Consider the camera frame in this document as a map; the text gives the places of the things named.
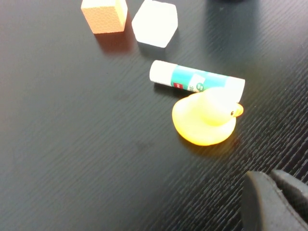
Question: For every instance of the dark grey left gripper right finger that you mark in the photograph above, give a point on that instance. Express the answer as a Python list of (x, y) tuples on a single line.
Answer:
[(293, 190)]

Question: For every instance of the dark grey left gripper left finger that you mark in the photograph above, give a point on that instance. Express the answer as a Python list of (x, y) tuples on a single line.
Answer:
[(262, 207)]

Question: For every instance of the yellow rubber duck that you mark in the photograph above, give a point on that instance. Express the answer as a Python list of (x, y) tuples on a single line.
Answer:
[(204, 122)]

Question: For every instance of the white and teal glue stick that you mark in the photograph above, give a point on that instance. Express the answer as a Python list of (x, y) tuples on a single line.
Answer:
[(183, 75)]

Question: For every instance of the white foam cube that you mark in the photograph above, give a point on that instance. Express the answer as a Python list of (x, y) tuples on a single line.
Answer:
[(155, 24)]

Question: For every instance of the orange foam cube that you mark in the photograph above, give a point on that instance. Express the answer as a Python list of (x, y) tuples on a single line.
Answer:
[(103, 16)]

